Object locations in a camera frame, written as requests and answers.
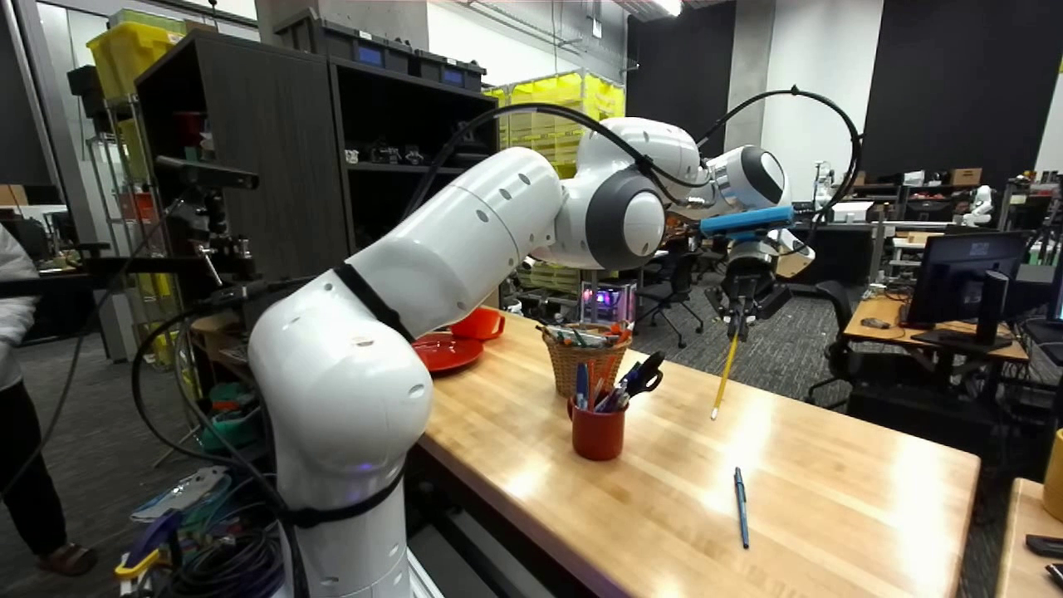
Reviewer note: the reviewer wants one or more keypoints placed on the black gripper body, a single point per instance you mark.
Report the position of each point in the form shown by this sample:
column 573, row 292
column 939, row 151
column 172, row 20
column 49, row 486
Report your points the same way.
column 752, row 270

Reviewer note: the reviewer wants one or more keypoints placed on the yellow pencil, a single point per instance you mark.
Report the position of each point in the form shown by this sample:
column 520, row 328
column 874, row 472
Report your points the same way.
column 726, row 375

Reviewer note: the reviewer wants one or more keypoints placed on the blue pen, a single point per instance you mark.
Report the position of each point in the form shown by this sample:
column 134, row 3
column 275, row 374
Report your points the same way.
column 743, row 508

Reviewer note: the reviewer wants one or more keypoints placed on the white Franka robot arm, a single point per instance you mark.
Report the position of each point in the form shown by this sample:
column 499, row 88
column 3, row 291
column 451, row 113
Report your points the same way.
column 441, row 255

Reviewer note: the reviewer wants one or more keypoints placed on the red mug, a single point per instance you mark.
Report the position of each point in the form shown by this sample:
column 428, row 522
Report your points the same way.
column 598, row 432

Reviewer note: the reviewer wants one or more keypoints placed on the black swivel chair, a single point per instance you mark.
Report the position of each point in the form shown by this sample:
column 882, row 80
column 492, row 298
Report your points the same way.
column 676, row 299

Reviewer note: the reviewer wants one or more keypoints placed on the black office chair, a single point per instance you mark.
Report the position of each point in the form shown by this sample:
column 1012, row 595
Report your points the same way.
column 847, row 342

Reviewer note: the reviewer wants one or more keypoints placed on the purple lit device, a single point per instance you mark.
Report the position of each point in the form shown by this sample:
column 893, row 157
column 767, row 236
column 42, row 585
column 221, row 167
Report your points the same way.
column 613, row 305

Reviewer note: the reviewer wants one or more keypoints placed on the purple marker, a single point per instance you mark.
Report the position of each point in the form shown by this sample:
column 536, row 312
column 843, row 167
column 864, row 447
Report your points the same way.
column 583, row 385

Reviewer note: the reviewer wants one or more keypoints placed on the wooden office desk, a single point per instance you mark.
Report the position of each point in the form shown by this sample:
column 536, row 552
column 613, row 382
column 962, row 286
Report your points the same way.
column 940, row 336

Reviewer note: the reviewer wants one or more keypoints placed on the black computer monitor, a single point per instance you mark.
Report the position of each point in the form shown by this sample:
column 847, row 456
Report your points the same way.
column 965, row 276

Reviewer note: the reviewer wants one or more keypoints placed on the red bowl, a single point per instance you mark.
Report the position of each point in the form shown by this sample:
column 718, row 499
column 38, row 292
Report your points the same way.
column 484, row 322

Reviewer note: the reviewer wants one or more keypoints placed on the red plate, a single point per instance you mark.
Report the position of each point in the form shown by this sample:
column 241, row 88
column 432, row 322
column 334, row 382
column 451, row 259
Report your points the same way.
column 450, row 352

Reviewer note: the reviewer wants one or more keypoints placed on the small black device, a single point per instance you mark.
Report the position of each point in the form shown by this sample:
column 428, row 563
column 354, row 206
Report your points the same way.
column 1047, row 543
column 1055, row 574

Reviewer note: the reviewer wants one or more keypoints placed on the black shelving unit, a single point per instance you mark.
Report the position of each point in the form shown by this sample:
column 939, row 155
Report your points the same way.
column 288, row 155

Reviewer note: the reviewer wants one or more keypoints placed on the yellow storage bin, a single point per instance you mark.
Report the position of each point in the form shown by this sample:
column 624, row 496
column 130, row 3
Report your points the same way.
column 134, row 54

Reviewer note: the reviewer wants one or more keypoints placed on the person in white shirt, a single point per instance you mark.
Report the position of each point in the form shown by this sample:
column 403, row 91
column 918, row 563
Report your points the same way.
column 27, row 442

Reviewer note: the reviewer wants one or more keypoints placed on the black camera stand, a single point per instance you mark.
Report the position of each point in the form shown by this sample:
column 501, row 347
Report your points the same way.
column 201, row 212

